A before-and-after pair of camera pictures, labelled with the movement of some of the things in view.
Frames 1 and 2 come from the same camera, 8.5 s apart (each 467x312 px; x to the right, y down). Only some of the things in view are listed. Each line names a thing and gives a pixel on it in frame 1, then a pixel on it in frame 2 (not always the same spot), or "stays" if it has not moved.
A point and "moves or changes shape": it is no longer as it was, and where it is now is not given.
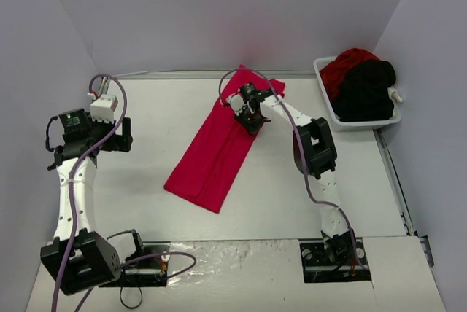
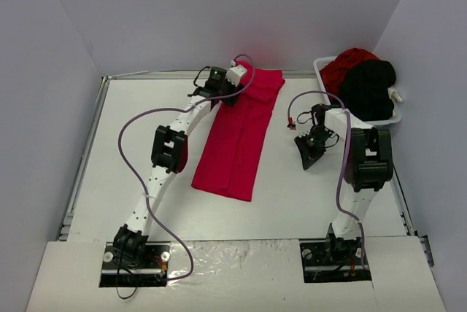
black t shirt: (363, 93) stays
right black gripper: (250, 119) -> (311, 148)
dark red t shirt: (335, 73) stays
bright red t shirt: (209, 167) moves or changes shape
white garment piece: (394, 95) stays
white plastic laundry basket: (341, 125) stays
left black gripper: (122, 134) -> (230, 94)
